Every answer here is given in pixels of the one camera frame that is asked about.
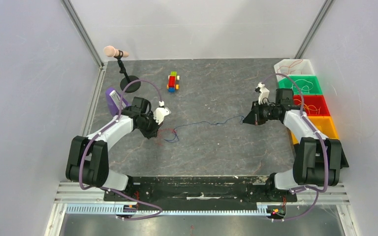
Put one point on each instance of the yellow storage bin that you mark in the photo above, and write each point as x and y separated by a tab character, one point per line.
322	126

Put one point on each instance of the grey slotted cable duct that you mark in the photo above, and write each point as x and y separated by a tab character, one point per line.
124	210

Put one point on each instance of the aluminium frame post left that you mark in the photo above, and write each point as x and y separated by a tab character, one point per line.
67	4

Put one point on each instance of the white storage bin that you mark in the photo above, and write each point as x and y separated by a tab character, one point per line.
294	67

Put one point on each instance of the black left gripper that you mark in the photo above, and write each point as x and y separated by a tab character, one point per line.
153	132

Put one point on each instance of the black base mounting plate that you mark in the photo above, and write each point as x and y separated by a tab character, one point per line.
207	192

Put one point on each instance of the aluminium frame post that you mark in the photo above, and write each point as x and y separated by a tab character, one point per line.
67	4
325	8

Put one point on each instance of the black storage bin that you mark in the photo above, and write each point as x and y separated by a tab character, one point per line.
344	161

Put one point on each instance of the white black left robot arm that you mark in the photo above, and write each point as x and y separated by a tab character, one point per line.
88	161

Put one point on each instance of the pink microphone on black stand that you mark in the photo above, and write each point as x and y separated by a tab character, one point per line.
113	52

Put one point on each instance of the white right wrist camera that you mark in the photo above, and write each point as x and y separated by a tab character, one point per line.
263	93

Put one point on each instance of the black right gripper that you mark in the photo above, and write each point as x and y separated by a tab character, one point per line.
257	115

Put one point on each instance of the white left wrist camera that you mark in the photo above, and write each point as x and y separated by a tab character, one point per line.
161	112

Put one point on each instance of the colourful toy brick car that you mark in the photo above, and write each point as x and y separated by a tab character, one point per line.
173	82

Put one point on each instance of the green storage bin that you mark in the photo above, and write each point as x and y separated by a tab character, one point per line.
308	84

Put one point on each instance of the red storage bin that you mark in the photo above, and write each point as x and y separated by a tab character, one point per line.
314	105

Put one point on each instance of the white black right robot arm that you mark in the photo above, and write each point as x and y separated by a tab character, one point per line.
318	158

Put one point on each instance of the aluminium frame post right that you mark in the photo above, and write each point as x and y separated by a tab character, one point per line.
325	8

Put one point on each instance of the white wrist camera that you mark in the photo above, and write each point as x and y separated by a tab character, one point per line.
263	93
161	112

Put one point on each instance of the purple metronome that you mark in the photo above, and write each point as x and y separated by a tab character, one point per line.
113	101

